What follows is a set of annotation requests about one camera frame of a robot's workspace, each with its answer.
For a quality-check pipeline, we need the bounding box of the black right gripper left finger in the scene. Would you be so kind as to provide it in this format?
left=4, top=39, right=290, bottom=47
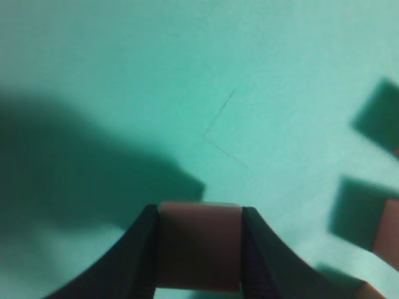
left=47, top=204, right=159, bottom=298

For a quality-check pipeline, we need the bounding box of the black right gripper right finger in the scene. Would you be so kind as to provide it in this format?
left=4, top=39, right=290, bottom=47
left=241, top=207, right=357, bottom=299

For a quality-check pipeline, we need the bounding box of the green cloth backdrop and cover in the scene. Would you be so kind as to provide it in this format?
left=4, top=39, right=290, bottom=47
left=1, top=1, right=398, bottom=298

